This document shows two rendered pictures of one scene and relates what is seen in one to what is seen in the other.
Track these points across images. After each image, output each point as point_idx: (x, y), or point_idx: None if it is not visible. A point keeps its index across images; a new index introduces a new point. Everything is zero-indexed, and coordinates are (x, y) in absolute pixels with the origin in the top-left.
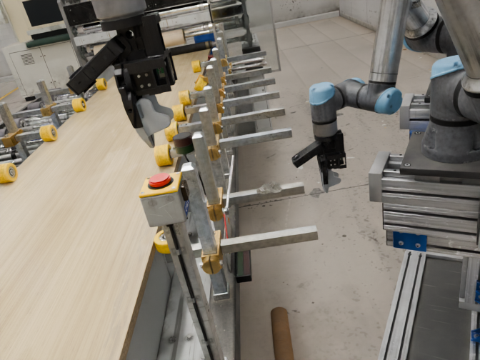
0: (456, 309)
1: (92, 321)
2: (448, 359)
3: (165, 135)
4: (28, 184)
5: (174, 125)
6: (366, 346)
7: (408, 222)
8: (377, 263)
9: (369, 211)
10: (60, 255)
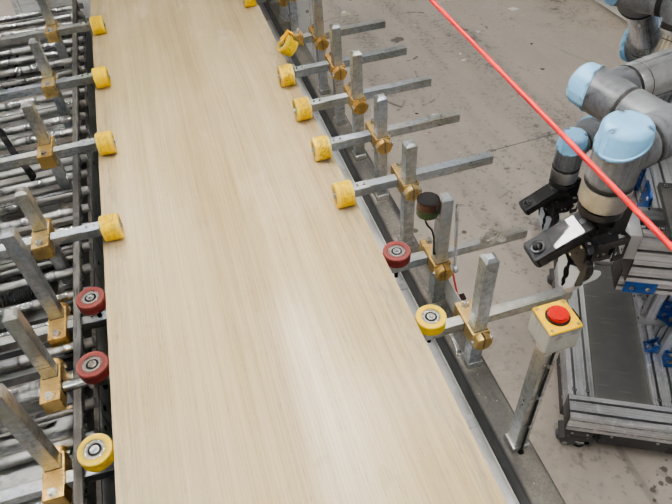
0: (622, 319)
1: (425, 427)
2: (628, 372)
3: (316, 155)
4: (155, 242)
5: (328, 142)
6: (527, 362)
7: (653, 275)
8: (511, 265)
9: (483, 195)
10: (314, 352)
